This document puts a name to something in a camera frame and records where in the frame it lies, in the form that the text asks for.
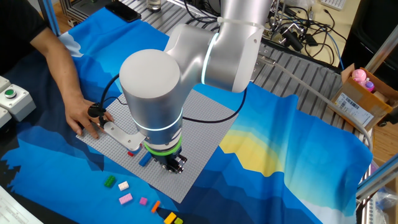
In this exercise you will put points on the black cabinet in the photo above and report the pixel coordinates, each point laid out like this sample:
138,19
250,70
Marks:
370,28

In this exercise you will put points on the person's left hand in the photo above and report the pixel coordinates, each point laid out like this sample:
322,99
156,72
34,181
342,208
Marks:
77,113

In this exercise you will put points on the pink purple toy bottle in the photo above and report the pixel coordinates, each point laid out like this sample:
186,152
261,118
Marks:
369,86

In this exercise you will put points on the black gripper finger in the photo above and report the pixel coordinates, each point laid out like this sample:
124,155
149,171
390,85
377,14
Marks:
163,166
178,163

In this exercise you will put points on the person in black shirt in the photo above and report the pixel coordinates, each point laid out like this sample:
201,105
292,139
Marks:
15,31

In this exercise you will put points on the blue mountain print tablecloth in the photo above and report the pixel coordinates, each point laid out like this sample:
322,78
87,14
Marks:
280,130

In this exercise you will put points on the orange Lego brick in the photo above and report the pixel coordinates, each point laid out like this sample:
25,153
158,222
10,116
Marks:
155,207

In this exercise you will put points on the pink pig toy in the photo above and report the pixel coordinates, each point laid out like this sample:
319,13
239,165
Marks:
359,74

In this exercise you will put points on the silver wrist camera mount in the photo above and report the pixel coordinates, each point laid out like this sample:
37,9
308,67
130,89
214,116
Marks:
122,137

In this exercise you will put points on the white keyboard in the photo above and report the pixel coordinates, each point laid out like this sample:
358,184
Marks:
334,3

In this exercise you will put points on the black aluminium frame rail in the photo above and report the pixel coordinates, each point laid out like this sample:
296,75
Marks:
77,11

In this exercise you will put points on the small white Lego brick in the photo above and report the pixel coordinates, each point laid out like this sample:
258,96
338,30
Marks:
123,186

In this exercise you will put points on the cardboard box with label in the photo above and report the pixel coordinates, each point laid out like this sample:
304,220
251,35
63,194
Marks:
373,107

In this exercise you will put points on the yellow Lego brick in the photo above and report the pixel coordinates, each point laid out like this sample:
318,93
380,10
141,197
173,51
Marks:
170,218

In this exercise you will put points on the small magenta Lego brick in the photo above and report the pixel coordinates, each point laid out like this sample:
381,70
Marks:
143,201

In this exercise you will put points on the lime green Lego brick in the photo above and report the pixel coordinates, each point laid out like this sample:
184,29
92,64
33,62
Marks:
178,221

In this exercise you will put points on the clear drinking glass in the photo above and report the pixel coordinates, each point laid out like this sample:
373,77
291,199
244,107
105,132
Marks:
154,3

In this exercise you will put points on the aluminium frame bar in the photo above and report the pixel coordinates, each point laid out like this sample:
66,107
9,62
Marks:
376,179

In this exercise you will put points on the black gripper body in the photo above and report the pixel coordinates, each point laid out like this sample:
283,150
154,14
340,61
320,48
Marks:
163,159

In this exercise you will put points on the grey box with green button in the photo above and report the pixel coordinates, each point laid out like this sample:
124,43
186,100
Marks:
18,102

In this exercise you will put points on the person's left forearm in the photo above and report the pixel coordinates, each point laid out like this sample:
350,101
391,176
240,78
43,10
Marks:
62,68

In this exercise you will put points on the light pink Lego brick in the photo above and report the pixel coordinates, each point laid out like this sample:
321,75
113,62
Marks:
125,198

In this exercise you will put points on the black smartphone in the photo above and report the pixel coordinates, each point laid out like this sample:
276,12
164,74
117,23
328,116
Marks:
122,11

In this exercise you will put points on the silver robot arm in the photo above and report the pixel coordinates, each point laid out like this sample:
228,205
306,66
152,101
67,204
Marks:
149,93

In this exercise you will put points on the grey Lego baseplate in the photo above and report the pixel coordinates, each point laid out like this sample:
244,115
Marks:
199,137

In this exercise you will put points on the red Lego brick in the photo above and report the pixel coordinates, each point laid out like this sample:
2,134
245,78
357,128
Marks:
130,153

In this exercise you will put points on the printed white paper sheet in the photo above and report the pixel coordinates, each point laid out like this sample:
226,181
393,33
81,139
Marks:
12,211

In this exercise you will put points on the blue Lego brick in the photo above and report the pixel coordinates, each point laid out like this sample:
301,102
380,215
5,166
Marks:
144,160

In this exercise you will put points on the clear plastic bag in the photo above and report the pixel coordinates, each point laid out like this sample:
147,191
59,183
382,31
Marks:
387,202

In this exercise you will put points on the black clamp mount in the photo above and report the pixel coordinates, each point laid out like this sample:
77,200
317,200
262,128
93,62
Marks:
388,118

